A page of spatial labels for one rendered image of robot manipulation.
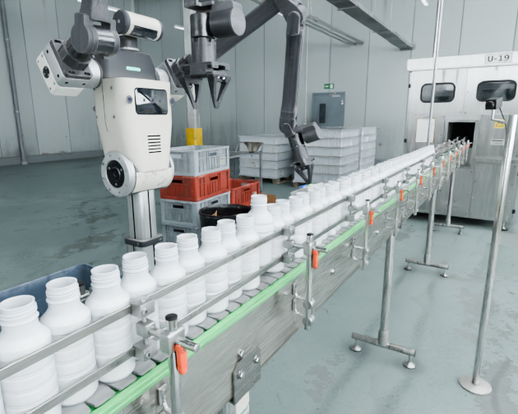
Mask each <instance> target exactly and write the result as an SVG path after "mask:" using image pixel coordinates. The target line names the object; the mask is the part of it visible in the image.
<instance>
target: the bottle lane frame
mask: <svg viewBox="0 0 518 414"><path fill-rule="evenodd" d="M426 175H428V177H424V178H423V181H422V185H423V187H425V188H428V186H429V178H430V172H429V173H427V174H426ZM423 183H424V184H423ZM408 188H409V191H405V192H404V194H403V200H400V205H399V215H398V219H399V220H400V222H399V223H398V228H399V227H400V224H401V215H402V212H403V211H404V210H405V209H406V211H407V212H406V213H407V216H406V219H407V218H408V217H409V216H410V215H411V214H412V213H413V210H412V209H413V208H414V202H411V201H408V200H407V195H408V194H409V200H414V197H415V188H416V182H415V183H414V184H412V185H411V186H409V187H408ZM422 189H423V188H422V186H420V185H419V197H418V201H419V203H418V206H417V208H418V207H419V206H420V205H421V204H422V203H423V202H424V201H425V200H426V199H427V196H426V195H427V194H428V189H423V194H424V195H422ZM395 198H396V196H395V197H393V198H392V199H391V200H389V201H387V202H386V203H385V204H384V205H383V206H381V207H380V208H378V209H380V210H381V213H380V214H379V213H374V215H373V222H372V225H370V224H368V248H369V252H368V257H367V259H368V258H369V257H370V256H371V255H372V254H373V253H374V252H375V251H376V250H377V249H378V248H379V247H380V246H381V245H382V244H383V243H384V242H385V241H386V240H387V239H388V238H389V237H390V236H391V235H392V234H393V233H392V230H390V229H386V228H385V221H386V220H387V227H388V228H394V224H393V220H388V219H387V218H386V211H387V212H388V215H387V217H388V218H389V219H393V218H394V217H395ZM407 202H408V203H409V204H408V207H409V208H410V209H407V208H406V205H407ZM363 223H364V219H362V220H361V221H360V222H358V223H357V224H355V225H354V226H353V227H351V228H350V229H348V230H347V231H346V232H344V233H343V234H341V235H339V236H338V237H337V238H336V239H335V240H333V241H331V242H330V243H329V244H326V246H324V248H328V249H329V251H328V253H321V252H320V254H319V256H318V268H317V269H314V268H313V263H312V298H314V300H315V302H316V304H315V306H314V307H313V312H312V314H313V315H314V314H315V313H316V312H317V311H318V310H319V309H320V308H321V307H322V306H323V305H324V304H325V303H326V302H327V301H328V300H329V299H330V298H331V296H332V295H333V294H334V293H335V292H336V291H337V290H338V289H339V288H340V287H341V286H342V285H343V284H344V283H345V282H346V281H347V280H348V279H349V278H350V277H351V276H352V275H353V274H354V273H355V272H356V271H357V270H358V269H359V268H360V267H361V266H360V261H357V260H354V259H353V257H352V258H351V251H352V249H353V248H354V246H352V237H353V236H355V241H354V244H355V245H356V246H360V247H363ZM360 251H361V249H358V248H354V257H355V258H356V259H362V254H361V252H360ZM294 282H297V285H298V286H297V294H298V296H300V297H305V284H306V260H304V262H302V263H301V264H298V266H296V267H295V268H293V269H291V270H290V271H289V272H288V273H287V274H284V276H282V277H281V278H279V279H276V281H275V282H273V283H272V284H268V287H267V288H265V289H264V290H262V291H260V292H259V293H258V294H257V295H256V296H254V297H250V300H248V301H247V302H245V303H244V304H242V305H241V304H239V305H240V307H239V308H237V309H236V310H234V311H233V312H229V314H228V315H227V316H225V317H224V318H223V319H222V320H216V324H214V325H213V326H211V327H210V328H209V329H203V333H202V334H200V335H199V336H197V337H196V338H194V339H189V338H188V340H191V341H193V342H195V343H199V344H200V349H199V351H198V352H191V351H189V350H187V373H186V374H185V375H181V389H182V404H183V412H184V413H186V414H217V413H218V412H219V411H220V410H221V409H222V408H223V407H224V406H225V404H226V403H227V402H228V401H229V400H230V399H231V398H232V397H233V371H234V367H235V364H236V362H237V361H238V360H239V359H240V358H242V357H244V355H245V354H246V353H247V352H248V351H249V350H250V349H251V348H252V347H254V346H255V345H256V346H258V347H259V348H260V349H261V368H262V367H263V366H264V365H265V364H266V363H267V362H268V361H269V360H270V359H271V358H272V357H273V356H274V355H275V354H276V353H277V352H278V351H279V350H280V349H281V348H282V347H283V346H284V345H285V344H286V343H287V342H288V341H289V340H290V339H291V338H292V337H293V336H294V335H295V334H296V332H297V331H298V330H299V329H300V328H301V327H302V326H303V322H302V320H303V317H304V316H301V315H296V314H295V312H294V311H292V300H293V299H294V298H295V297H296V296H295V295H293V283H294ZM153 362H155V367H154V368H153V369H151V370H149V371H148V372H146V373H145V374H144V375H135V374H134V375H135V376H136V380H135V381H134V382H133V383H131V384H129V385H128V386H127V387H126V388H125V389H123V390H120V391H119V390H116V389H112V388H111V389H112V390H113V391H114V392H115V394H114V396H113V397H111V398H110V399H109V400H108V401H106V402H104V403H103V404H102V405H100V406H99V407H92V406H90V405H88V404H87V406H88V407H89V409H90V413H89V414H160V413H161V412H162V411H163V410H164V409H163V405H161V406H159V404H158V393H157V388H159V387H160V386H161V385H163V384H164V383H167V388H168V400H167V404H168V408H170V409H171V402H170V388H169V363H168V358H166V359H165V360H164V361H162V362H157V361H153Z"/></svg>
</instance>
